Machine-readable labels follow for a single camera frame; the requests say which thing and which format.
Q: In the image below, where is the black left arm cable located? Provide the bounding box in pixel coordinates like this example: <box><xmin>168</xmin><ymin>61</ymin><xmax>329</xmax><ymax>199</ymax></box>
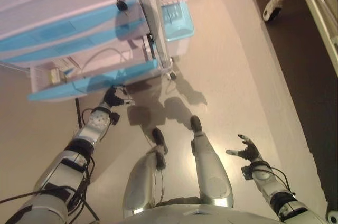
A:
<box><xmin>5</xmin><ymin>107</ymin><xmax>101</xmax><ymax>224</ymax></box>

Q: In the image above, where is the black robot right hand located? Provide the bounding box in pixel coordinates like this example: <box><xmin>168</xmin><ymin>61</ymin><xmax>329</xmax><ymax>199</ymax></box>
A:
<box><xmin>226</xmin><ymin>134</ymin><xmax>261</xmax><ymax>162</ymax></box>

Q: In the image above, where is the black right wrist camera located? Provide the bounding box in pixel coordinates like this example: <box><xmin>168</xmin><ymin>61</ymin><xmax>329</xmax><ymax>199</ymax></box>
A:
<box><xmin>241</xmin><ymin>167</ymin><xmax>253</xmax><ymax>181</ymax></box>

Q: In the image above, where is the white hospital bed frame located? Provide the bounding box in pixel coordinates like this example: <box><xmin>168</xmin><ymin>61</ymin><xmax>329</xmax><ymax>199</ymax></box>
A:
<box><xmin>262</xmin><ymin>0</ymin><xmax>338</xmax><ymax>74</ymax></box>

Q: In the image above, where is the small green white medicine box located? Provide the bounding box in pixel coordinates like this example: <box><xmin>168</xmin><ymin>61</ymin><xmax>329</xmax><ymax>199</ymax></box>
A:
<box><xmin>47</xmin><ymin>68</ymin><xmax>67</xmax><ymax>85</ymax></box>

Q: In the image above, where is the silver robot right leg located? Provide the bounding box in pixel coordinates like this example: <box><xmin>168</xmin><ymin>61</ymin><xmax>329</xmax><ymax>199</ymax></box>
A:
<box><xmin>190</xmin><ymin>115</ymin><xmax>234</xmax><ymax>208</ymax></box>

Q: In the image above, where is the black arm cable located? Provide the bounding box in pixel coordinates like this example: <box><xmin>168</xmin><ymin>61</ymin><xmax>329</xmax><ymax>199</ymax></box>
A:
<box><xmin>253</xmin><ymin>164</ymin><xmax>295</xmax><ymax>195</ymax></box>
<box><xmin>5</xmin><ymin>107</ymin><xmax>101</xmax><ymax>224</ymax></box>

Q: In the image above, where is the silver robot torso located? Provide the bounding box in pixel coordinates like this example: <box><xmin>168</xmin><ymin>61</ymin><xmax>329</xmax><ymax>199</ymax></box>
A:
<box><xmin>116</xmin><ymin>196</ymin><xmax>280</xmax><ymax>224</ymax></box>

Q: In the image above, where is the silver robot leg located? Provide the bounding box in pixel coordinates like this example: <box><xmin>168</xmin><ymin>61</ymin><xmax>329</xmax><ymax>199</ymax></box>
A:
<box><xmin>123</xmin><ymin>127</ymin><xmax>168</xmax><ymax>218</ymax></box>
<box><xmin>190</xmin><ymin>115</ymin><xmax>234</xmax><ymax>208</ymax></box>

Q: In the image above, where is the waste bin with blue lid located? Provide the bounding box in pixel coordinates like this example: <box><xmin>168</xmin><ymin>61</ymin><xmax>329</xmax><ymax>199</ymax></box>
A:
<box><xmin>161</xmin><ymin>2</ymin><xmax>196</xmax><ymax>57</ymax></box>

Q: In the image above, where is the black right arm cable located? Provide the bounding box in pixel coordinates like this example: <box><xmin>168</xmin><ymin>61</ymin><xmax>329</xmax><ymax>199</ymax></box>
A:
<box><xmin>253</xmin><ymin>164</ymin><xmax>295</xmax><ymax>195</ymax></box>

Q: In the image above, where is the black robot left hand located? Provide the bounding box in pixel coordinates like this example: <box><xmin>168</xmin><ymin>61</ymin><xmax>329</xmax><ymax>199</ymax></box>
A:
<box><xmin>103</xmin><ymin>85</ymin><xmax>136</xmax><ymax>108</ymax></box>

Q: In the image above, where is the closed blue front drawer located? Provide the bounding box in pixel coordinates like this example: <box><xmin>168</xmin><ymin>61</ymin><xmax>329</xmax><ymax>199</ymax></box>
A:
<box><xmin>0</xmin><ymin>27</ymin><xmax>148</xmax><ymax>63</ymax></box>
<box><xmin>0</xmin><ymin>4</ymin><xmax>140</xmax><ymax>53</ymax></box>

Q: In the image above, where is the white drawer with blue front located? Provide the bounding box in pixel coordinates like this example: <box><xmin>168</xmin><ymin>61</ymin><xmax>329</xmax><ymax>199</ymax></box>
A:
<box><xmin>27</xmin><ymin>59</ymin><xmax>161</xmax><ymax>102</ymax></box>

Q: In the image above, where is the silver robot left leg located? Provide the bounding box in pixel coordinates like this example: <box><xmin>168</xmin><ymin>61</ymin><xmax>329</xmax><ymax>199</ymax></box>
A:
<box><xmin>123</xmin><ymin>127</ymin><xmax>168</xmax><ymax>218</ymax></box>

